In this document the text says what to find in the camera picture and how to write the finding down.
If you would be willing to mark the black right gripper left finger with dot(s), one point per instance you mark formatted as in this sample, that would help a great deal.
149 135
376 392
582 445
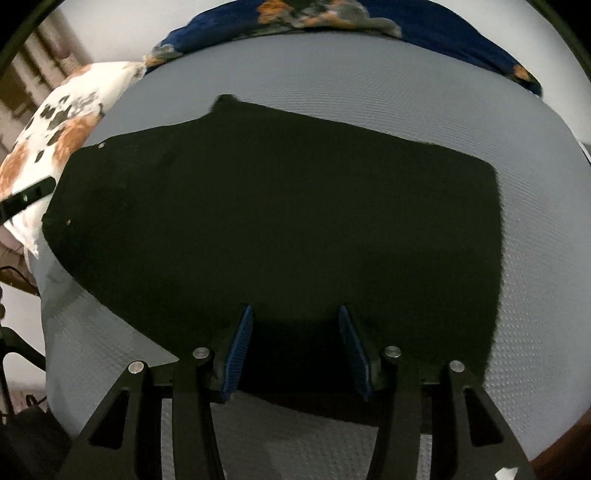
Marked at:
123 437

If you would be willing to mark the white floral pillow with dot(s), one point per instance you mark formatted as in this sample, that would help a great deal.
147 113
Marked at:
64 121

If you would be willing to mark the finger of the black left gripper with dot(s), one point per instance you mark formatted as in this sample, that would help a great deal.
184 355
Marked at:
20 201

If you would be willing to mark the black pants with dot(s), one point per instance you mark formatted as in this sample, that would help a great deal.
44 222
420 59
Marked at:
302 222

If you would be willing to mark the grey textured mattress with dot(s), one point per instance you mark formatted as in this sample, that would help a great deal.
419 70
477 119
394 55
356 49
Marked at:
538 369

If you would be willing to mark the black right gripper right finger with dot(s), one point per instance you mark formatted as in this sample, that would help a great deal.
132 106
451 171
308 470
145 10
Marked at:
470 437

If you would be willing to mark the blue floral blanket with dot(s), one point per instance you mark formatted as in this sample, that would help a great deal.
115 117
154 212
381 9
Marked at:
426 24

